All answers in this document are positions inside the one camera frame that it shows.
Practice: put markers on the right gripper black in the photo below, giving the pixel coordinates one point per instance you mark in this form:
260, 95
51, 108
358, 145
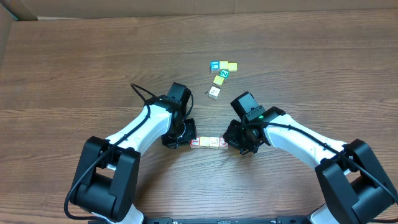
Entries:
231, 137

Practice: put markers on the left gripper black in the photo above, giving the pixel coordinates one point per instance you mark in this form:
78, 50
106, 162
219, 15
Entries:
190, 133

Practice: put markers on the red I letter block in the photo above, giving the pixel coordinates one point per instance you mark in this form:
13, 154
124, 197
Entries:
195, 143

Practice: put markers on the red Q letter block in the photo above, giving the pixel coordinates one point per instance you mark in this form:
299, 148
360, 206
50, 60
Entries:
222, 143

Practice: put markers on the white dotted wooden block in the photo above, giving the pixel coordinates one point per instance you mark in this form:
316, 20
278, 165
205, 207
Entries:
214, 143

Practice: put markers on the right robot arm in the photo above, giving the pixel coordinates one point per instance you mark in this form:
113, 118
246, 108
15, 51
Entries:
354, 184

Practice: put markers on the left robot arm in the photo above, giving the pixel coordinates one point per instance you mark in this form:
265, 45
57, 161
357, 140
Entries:
104, 186

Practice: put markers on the white picture block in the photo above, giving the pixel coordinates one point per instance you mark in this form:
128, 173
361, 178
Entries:
214, 92

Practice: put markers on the green Z letter block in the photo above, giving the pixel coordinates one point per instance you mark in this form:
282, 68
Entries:
224, 74

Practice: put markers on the blue letter block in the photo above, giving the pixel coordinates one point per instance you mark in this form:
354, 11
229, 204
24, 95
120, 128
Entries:
214, 66

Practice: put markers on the pale yellow block top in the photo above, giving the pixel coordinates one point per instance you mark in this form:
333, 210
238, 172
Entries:
224, 65

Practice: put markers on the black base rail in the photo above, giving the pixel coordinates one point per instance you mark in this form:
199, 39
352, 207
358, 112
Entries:
277, 220

